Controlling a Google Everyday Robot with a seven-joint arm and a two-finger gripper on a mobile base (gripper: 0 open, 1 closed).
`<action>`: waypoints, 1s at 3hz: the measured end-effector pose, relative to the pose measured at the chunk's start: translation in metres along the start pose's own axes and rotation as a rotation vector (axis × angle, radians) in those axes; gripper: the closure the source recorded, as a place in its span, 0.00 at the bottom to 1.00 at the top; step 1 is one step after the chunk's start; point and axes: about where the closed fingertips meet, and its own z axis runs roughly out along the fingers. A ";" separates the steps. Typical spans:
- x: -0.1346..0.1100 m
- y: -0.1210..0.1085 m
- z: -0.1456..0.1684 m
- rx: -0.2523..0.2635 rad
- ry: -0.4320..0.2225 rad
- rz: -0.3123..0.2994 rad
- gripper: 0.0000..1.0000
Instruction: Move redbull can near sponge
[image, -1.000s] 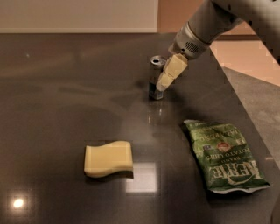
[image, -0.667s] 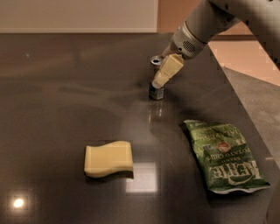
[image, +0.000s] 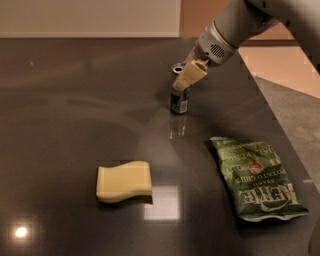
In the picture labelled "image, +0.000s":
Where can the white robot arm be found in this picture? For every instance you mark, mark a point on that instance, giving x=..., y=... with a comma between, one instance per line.
x=241, y=20

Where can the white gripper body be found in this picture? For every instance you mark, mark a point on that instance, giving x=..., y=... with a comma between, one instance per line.
x=210, y=47

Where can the yellow sponge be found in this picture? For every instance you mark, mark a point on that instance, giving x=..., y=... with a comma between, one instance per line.
x=115, y=184

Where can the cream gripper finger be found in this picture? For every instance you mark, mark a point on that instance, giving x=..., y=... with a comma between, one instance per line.
x=193, y=71
x=190, y=57

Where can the green potato chips bag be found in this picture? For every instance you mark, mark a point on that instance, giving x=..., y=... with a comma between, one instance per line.
x=257, y=180

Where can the silver redbull can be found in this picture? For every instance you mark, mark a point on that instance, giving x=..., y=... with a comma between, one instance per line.
x=179, y=100

